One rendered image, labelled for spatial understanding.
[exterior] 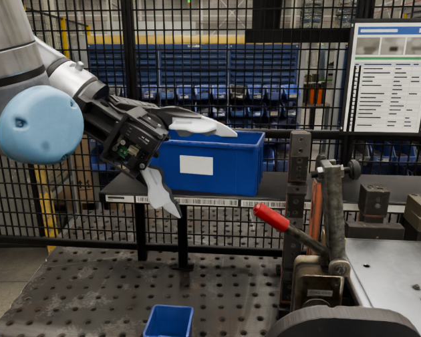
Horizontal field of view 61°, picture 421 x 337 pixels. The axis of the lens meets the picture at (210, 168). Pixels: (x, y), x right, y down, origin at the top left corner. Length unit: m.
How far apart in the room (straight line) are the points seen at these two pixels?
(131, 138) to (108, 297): 0.74
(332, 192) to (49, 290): 0.91
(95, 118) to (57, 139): 0.13
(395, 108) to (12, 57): 0.97
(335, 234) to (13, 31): 0.46
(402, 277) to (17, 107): 0.62
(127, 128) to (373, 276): 0.48
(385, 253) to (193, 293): 0.57
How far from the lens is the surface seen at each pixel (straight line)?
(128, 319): 1.05
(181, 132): 0.50
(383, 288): 0.67
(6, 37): 0.37
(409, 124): 1.15
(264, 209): 0.53
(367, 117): 1.11
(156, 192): 0.52
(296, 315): 0.28
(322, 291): 0.59
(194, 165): 0.90
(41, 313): 1.13
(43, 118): 0.36
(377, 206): 0.88
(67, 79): 0.50
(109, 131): 0.47
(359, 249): 0.77
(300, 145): 0.81
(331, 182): 0.52
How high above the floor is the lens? 1.35
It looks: 17 degrees down
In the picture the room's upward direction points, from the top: straight up
